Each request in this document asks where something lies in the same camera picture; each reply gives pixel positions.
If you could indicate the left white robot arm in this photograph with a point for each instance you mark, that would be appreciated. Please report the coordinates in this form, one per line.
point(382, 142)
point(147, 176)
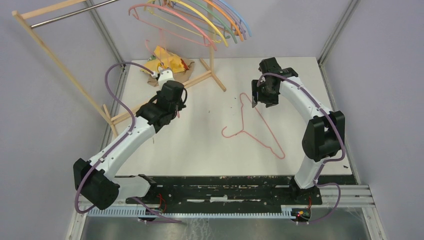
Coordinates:
point(96, 179)

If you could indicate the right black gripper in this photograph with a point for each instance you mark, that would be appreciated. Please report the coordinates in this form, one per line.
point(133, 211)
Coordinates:
point(270, 101)

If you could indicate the yellow hanger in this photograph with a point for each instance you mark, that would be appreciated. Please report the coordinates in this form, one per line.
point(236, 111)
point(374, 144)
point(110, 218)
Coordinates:
point(201, 21)

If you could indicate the white slotted cable duct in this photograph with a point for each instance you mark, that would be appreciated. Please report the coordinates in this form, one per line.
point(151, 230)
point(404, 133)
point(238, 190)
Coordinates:
point(141, 212)

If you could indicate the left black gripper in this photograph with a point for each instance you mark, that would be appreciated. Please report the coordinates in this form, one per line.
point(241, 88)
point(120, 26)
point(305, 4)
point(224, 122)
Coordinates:
point(181, 105)

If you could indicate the orange hanger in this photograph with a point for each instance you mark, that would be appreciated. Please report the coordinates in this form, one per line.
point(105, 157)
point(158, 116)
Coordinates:
point(228, 20)

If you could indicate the purple hanger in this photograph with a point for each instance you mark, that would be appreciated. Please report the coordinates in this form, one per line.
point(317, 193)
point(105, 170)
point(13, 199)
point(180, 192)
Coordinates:
point(239, 28)

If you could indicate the metal rack rod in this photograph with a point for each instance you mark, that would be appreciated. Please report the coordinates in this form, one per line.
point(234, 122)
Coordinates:
point(71, 14)

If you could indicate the pink wire hanger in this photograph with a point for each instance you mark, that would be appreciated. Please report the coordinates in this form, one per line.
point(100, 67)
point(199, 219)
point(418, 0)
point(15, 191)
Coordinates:
point(254, 126)
point(147, 45)

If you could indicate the yellow garment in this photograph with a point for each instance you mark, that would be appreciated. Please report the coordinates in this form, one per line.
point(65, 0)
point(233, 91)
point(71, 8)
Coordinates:
point(164, 59)

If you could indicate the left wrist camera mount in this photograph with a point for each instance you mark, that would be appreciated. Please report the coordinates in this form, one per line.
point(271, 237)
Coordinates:
point(163, 76)

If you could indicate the green hanger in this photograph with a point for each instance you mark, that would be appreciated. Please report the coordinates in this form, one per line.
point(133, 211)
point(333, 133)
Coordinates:
point(222, 23)

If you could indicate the light blue hanger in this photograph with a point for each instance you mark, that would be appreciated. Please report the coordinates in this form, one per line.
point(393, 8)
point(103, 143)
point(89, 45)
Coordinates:
point(230, 7)

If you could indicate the pink plastic hanger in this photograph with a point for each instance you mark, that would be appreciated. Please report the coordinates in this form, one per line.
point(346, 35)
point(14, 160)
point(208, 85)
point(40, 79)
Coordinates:
point(211, 36)

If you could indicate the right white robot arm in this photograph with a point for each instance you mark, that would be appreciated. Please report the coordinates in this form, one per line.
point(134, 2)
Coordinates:
point(324, 137)

